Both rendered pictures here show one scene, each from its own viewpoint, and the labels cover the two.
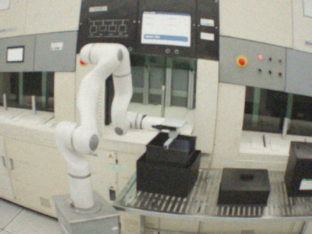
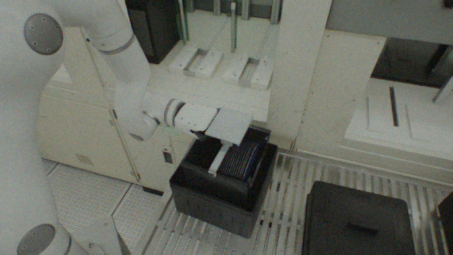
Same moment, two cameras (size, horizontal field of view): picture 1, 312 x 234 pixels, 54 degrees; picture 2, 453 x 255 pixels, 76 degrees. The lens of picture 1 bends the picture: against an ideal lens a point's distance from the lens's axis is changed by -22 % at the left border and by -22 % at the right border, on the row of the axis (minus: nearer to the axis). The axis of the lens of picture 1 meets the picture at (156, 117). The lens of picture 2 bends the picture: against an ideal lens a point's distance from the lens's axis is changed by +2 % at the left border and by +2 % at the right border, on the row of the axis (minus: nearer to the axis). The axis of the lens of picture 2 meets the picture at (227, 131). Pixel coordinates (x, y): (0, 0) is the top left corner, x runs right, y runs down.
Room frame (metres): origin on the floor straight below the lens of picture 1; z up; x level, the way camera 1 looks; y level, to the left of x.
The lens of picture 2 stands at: (1.24, -0.14, 1.67)
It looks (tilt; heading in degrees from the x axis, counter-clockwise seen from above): 46 degrees down; 5
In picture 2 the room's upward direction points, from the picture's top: straight up
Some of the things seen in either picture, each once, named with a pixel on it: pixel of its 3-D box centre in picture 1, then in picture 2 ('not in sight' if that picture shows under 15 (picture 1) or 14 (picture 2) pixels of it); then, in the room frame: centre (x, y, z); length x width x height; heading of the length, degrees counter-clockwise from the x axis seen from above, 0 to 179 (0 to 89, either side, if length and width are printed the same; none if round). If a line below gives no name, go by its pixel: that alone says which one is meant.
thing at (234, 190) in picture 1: (245, 184); (356, 235); (1.65, -0.49, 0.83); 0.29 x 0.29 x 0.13; 79
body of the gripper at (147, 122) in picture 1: (152, 123); (195, 119); (1.83, 0.01, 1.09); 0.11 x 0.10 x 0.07; 72
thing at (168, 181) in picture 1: (169, 170); (226, 177); (1.80, -0.08, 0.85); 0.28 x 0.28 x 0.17; 73
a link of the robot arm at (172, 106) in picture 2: (141, 121); (176, 112); (1.85, 0.07, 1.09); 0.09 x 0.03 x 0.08; 162
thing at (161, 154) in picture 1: (171, 152); (227, 158); (1.80, -0.09, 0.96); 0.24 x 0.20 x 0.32; 163
